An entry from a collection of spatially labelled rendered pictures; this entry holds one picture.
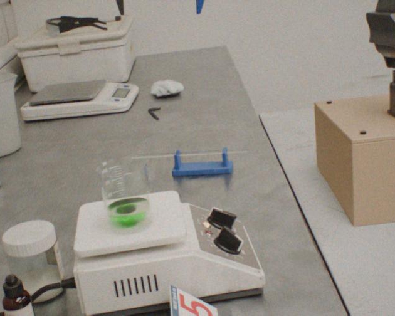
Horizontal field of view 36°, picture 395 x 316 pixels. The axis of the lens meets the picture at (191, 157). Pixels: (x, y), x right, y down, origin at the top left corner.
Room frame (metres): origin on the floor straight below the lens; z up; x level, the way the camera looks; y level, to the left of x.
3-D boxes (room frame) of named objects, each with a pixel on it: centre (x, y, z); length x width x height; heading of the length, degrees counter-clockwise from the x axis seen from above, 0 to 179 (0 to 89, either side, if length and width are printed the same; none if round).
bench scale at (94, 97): (1.46, 0.25, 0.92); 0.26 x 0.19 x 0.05; 84
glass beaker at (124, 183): (0.60, 0.07, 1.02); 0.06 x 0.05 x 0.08; 120
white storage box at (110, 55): (1.82, 0.28, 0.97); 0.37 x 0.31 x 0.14; 178
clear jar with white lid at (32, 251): (0.63, 0.20, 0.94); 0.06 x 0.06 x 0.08
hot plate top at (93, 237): (0.62, 0.08, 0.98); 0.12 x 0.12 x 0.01; 4
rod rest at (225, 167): (0.94, -0.02, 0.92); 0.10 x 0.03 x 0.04; 79
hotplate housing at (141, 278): (0.62, 0.05, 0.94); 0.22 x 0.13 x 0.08; 94
